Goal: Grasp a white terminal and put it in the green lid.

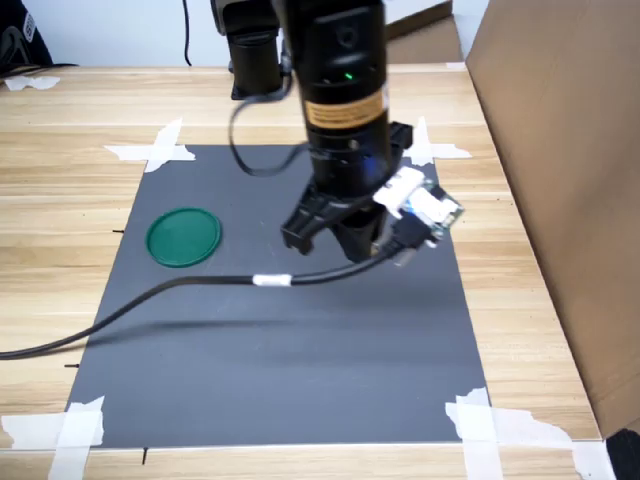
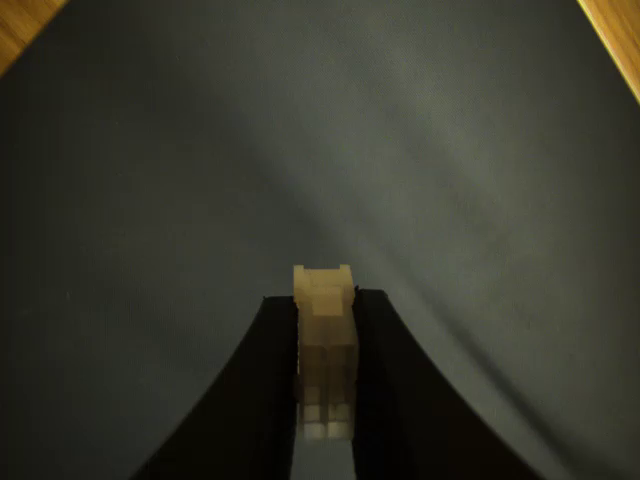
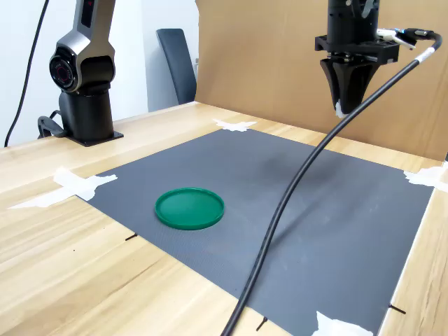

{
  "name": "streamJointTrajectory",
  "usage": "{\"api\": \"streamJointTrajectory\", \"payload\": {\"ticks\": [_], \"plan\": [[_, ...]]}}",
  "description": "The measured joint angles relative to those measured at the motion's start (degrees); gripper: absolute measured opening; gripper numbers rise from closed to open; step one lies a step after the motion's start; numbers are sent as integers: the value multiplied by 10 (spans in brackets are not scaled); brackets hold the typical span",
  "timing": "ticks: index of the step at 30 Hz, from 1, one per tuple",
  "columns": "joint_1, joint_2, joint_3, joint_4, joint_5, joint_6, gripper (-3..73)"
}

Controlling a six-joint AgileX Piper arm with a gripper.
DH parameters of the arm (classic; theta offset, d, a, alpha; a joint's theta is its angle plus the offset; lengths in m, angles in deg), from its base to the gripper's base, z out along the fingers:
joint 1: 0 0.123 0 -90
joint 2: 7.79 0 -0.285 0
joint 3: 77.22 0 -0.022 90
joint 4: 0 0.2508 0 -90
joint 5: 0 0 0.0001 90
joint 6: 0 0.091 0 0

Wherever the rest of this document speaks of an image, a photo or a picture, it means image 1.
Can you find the round green lid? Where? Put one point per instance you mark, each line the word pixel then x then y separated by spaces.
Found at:
pixel 183 237

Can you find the crumpled white tape piece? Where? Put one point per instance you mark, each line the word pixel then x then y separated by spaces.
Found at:
pixel 30 82

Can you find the white camera box with board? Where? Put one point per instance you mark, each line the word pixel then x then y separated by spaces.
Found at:
pixel 435 202

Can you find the large brown cardboard box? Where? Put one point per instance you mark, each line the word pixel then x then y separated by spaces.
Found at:
pixel 575 175

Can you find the white tape strip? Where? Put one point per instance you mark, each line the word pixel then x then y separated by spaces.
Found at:
pixel 125 152
pixel 480 460
pixel 70 462
pixel 452 151
pixel 530 427
pixel 170 132
pixel 30 430
pixel 422 131

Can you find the small black object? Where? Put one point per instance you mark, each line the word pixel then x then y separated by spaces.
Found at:
pixel 625 457

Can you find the dark grey mat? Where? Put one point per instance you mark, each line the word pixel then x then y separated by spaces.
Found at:
pixel 280 380

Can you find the brown cardboard flap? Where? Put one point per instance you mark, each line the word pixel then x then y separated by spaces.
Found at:
pixel 430 42

